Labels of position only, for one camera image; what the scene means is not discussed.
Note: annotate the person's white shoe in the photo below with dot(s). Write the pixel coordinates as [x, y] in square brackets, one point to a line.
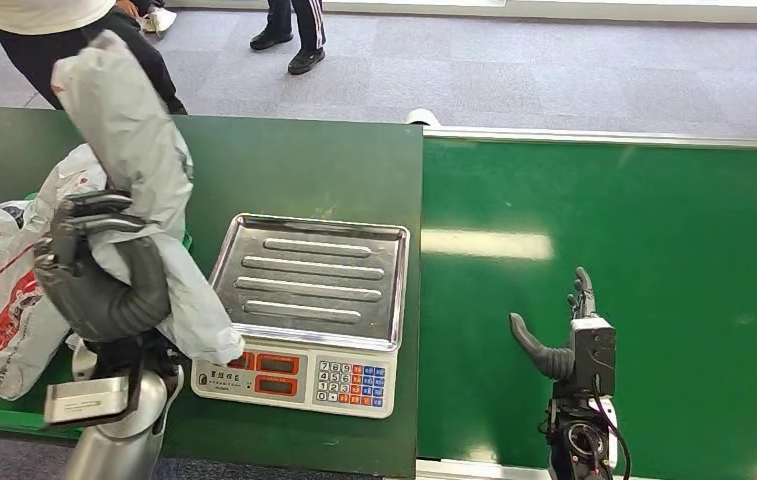
[160, 18]

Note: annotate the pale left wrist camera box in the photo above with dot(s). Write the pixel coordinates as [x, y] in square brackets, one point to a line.
[86, 401]

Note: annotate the silver conveyor frame rail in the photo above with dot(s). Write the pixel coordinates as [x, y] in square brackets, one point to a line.
[484, 470]
[616, 137]

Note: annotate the electronic scale with steel tray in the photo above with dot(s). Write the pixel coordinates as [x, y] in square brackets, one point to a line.
[345, 285]

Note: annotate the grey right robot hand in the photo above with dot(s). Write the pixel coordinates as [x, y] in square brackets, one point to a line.
[550, 361]

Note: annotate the person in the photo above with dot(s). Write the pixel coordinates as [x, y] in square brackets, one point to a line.
[305, 33]
[33, 13]

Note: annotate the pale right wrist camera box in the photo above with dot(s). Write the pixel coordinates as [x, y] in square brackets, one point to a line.
[595, 358]

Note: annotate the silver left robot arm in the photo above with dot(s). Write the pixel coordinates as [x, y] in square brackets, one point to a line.
[120, 444]

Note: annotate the large grey red-printed package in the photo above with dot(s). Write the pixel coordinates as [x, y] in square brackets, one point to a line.
[14, 344]

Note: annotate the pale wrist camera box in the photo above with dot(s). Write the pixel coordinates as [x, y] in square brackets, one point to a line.
[86, 401]
[595, 358]

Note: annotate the white conveyor roller end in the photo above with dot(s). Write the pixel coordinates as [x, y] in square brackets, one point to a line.
[423, 116]

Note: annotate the green conveyor belt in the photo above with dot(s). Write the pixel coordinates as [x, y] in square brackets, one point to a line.
[716, 232]

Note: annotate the grey courier bag package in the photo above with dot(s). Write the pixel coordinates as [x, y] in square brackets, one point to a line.
[126, 132]

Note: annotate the dark green table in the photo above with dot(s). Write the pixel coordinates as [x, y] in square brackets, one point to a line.
[285, 166]

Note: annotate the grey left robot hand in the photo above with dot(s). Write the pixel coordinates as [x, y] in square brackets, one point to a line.
[106, 305]

